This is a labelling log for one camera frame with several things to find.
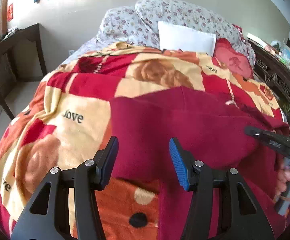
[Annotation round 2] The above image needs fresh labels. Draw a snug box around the red heart-shaped cushion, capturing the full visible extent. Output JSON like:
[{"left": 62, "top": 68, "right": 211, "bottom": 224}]
[{"left": 214, "top": 38, "right": 253, "bottom": 79}]

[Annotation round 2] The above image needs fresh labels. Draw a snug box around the floral quilt pile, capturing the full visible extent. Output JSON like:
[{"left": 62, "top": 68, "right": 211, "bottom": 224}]
[{"left": 60, "top": 0, "right": 256, "bottom": 68}]

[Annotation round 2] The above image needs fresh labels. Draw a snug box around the red paper wall decoration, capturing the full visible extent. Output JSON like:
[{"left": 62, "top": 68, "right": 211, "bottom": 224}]
[{"left": 6, "top": 3, "right": 14, "bottom": 22}]

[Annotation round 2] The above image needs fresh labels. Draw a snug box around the dark carved wooden headboard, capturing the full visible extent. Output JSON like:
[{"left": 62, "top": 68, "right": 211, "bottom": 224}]
[{"left": 248, "top": 40, "right": 290, "bottom": 116}]

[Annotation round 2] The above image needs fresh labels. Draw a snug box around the white square pillow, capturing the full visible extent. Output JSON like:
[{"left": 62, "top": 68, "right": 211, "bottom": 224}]
[{"left": 158, "top": 21, "right": 217, "bottom": 56}]

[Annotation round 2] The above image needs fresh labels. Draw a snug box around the dark red fleece garment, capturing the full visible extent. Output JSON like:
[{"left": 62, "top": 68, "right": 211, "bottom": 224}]
[{"left": 110, "top": 87, "right": 290, "bottom": 239}]

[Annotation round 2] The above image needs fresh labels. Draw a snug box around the clutter on headboard shelf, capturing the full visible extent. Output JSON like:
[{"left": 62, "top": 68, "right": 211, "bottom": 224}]
[{"left": 264, "top": 41, "right": 290, "bottom": 70}]

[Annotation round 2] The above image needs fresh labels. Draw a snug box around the red orange love blanket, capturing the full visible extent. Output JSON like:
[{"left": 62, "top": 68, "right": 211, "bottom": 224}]
[{"left": 0, "top": 42, "right": 283, "bottom": 239}]

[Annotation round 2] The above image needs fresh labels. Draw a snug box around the dark wooden side table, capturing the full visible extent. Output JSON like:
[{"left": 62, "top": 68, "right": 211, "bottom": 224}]
[{"left": 0, "top": 23, "right": 47, "bottom": 120}]

